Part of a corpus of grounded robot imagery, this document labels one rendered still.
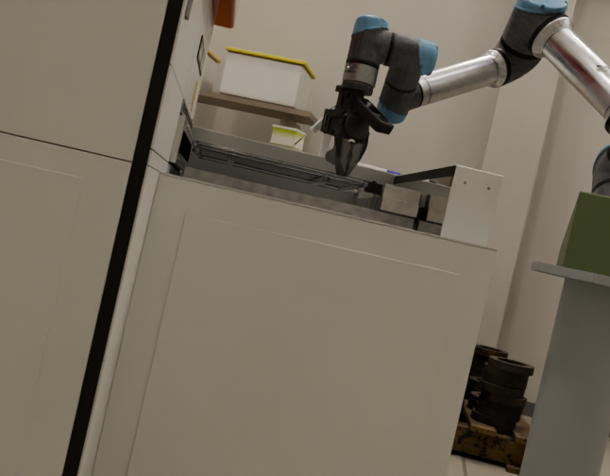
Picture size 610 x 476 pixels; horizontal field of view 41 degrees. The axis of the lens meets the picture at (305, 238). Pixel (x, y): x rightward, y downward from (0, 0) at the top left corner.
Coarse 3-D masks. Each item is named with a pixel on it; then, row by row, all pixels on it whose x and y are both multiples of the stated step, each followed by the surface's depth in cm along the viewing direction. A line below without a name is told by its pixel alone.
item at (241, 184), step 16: (192, 176) 169; (208, 176) 169; (224, 176) 169; (256, 192) 170; (272, 192) 170; (288, 192) 171; (320, 208) 172; (336, 208) 172; (352, 208) 172; (400, 224) 173
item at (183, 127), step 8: (184, 120) 158; (184, 128) 162; (176, 136) 158; (184, 136) 178; (192, 136) 191; (176, 144) 158; (176, 152) 158; (184, 152) 201; (176, 160) 158; (184, 160) 185; (176, 168) 187
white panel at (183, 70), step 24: (192, 0) 124; (168, 24) 121; (192, 24) 140; (168, 48) 121; (192, 48) 152; (168, 72) 121; (192, 72) 165; (168, 96) 127; (192, 96) 181; (144, 120) 121; (168, 120) 137; (192, 120) 199; (144, 144) 121; (168, 144) 148; (168, 168) 160
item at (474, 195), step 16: (464, 176) 153; (480, 176) 153; (496, 176) 154; (464, 192) 153; (480, 192) 153; (496, 192) 154; (448, 208) 153; (464, 208) 153; (480, 208) 153; (448, 224) 153; (464, 224) 153; (480, 224) 154; (464, 240) 153; (480, 240) 154
